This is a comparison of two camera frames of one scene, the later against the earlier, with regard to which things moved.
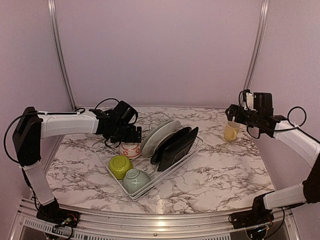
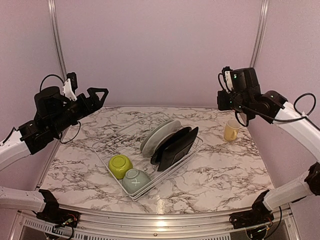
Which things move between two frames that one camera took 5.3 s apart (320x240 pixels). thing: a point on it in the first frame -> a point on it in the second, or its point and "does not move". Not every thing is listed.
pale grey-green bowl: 134,179 does not move
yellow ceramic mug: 231,129 does not move
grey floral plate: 147,144 does not move
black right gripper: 233,108 -> 223,104
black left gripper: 133,137 -> 88,109
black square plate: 177,150 does not move
